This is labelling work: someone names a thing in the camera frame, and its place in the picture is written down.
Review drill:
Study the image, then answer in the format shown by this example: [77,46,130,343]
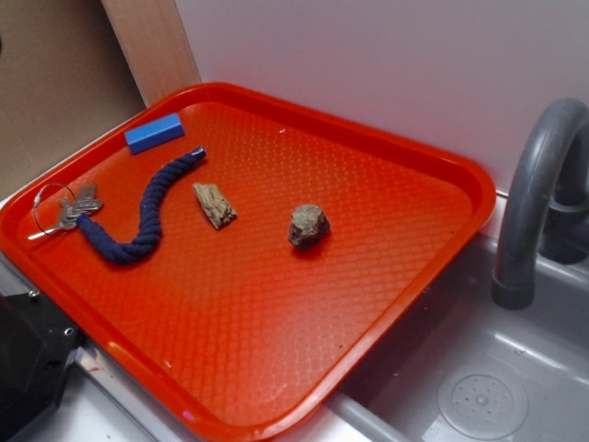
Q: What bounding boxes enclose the silver keys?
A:
[27,182,103,240]

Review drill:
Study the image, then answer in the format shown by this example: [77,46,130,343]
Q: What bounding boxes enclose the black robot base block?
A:
[1,293,81,441]

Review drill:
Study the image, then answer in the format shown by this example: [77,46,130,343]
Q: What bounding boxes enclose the brown rock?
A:
[288,204,331,251]

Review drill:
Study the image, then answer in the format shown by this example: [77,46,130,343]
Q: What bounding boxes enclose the orange plastic tray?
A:
[1,83,495,441]

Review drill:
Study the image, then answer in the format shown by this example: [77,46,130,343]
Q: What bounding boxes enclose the small wood piece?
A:
[192,183,237,230]

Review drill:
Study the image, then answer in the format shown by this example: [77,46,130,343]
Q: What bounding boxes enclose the blue rectangular block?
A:
[124,113,185,155]

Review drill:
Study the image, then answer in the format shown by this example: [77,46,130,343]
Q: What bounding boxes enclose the grey toy sink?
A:
[321,229,589,442]

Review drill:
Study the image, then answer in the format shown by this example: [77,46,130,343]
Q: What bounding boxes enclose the wooden board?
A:
[102,0,202,106]

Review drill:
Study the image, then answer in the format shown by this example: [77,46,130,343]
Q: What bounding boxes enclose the grey toy faucet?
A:
[492,98,588,309]

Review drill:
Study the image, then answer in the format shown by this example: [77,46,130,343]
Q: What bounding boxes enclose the dark blue twisted rope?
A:
[75,145,207,265]

